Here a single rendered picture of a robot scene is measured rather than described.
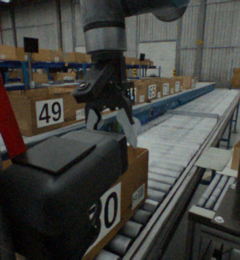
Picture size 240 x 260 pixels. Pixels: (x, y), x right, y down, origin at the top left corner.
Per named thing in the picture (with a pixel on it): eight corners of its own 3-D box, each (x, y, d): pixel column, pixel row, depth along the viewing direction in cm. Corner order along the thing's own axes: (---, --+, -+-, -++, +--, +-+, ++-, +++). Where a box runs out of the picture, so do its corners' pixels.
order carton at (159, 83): (145, 103, 196) (146, 82, 191) (115, 101, 210) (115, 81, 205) (161, 98, 229) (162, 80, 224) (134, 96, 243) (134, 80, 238)
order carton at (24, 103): (32, 138, 96) (28, 96, 92) (-10, 129, 110) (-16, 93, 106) (89, 120, 130) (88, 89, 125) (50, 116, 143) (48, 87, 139)
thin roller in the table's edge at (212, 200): (209, 208, 70) (228, 175, 92) (203, 206, 71) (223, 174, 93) (209, 214, 70) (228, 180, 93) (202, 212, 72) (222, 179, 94)
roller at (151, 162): (186, 181, 99) (186, 169, 98) (86, 158, 124) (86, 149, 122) (188, 176, 103) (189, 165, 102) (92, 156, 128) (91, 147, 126)
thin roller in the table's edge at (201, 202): (201, 206, 71) (222, 174, 93) (195, 204, 72) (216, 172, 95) (200, 212, 72) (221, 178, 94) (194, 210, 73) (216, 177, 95)
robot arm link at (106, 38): (111, 24, 44) (72, 34, 49) (114, 51, 45) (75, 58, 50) (132, 31, 51) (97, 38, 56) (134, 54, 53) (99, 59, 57)
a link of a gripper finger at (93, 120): (103, 141, 61) (114, 109, 57) (90, 147, 56) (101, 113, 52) (94, 135, 62) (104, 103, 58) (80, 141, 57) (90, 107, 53)
